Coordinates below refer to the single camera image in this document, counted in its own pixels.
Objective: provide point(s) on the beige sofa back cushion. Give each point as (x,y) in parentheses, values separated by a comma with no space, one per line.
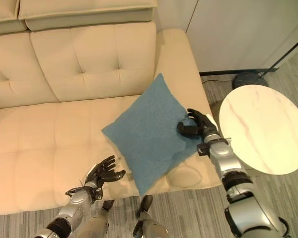
(87,12)
(5,16)

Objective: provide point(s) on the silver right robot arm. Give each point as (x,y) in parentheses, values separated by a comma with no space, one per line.
(238,191)

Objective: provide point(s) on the black floor lamp base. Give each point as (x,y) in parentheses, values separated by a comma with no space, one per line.
(250,79)

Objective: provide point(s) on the blue square cushion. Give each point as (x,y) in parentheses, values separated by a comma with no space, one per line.
(149,134)

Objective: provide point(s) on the silver robot leg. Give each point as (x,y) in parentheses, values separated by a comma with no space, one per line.
(147,218)
(95,223)

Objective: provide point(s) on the round white marble side table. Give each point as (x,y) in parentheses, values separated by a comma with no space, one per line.
(262,127)

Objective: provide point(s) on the beige tufted sofa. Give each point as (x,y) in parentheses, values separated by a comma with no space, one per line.
(72,104)

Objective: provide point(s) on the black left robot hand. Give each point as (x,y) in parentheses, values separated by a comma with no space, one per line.
(101,171)

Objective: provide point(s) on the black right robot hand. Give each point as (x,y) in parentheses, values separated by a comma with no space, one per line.
(196,124)

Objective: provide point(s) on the black floor lamp pole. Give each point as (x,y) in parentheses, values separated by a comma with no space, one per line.
(286,52)

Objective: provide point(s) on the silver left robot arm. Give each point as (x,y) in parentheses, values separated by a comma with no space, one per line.
(69,213)

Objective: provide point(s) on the silver left robot leg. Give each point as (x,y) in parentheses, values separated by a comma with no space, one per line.
(95,223)

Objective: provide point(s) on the silver right robot leg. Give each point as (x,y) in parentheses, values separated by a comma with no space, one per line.
(147,218)

